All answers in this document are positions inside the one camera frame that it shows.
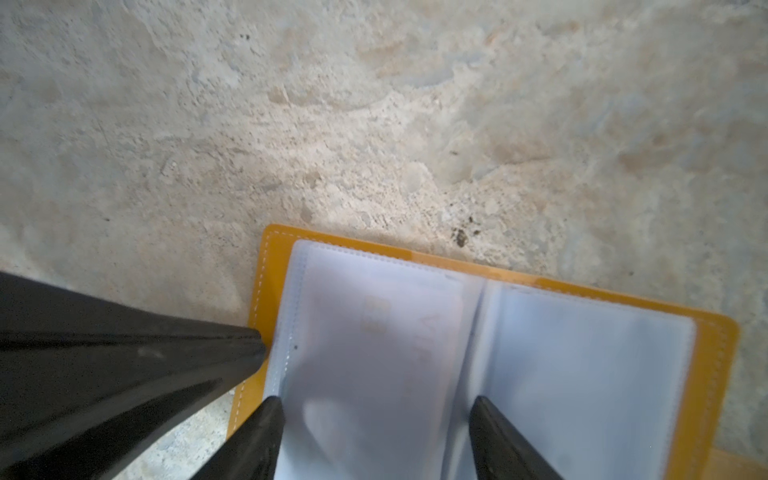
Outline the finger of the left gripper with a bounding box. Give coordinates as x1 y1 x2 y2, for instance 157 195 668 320
1 273 266 479

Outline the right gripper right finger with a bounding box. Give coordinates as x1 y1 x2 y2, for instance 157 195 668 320
469 396 562 480

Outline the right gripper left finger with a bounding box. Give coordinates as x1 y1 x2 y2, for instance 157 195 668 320
192 396 285 480

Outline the yellow leather card holder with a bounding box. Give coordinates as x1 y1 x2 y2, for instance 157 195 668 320
248 224 767 479

